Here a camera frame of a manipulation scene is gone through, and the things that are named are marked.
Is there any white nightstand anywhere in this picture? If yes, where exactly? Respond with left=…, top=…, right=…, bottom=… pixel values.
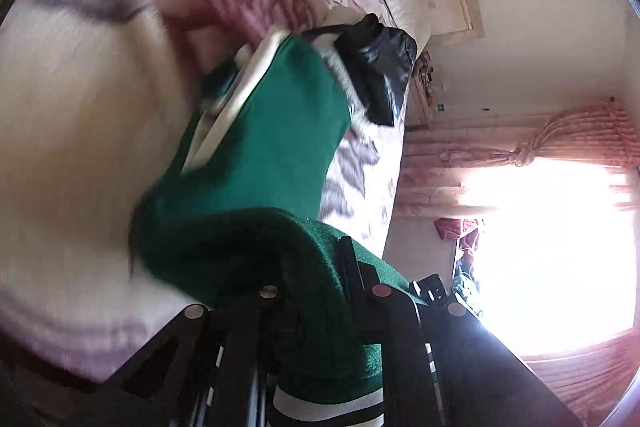
left=406, top=50, right=434, bottom=129

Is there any green varsity jacket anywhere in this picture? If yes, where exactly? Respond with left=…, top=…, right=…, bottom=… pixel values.
left=128, top=28, right=432, bottom=427

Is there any pink floral curtain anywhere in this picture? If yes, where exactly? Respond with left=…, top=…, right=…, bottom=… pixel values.
left=395, top=101, right=639, bottom=426

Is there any black folded jacket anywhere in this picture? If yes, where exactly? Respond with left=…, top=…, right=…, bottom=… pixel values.
left=302, top=13, right=418, bottom=127

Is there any floral bed blanket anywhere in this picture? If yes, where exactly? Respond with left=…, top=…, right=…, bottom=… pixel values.
left=1, top=0, right=432, bottom=383

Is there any clothes pile on windowsill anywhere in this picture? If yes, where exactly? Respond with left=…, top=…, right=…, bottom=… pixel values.
left=434, top=218, right=483, bottom=317

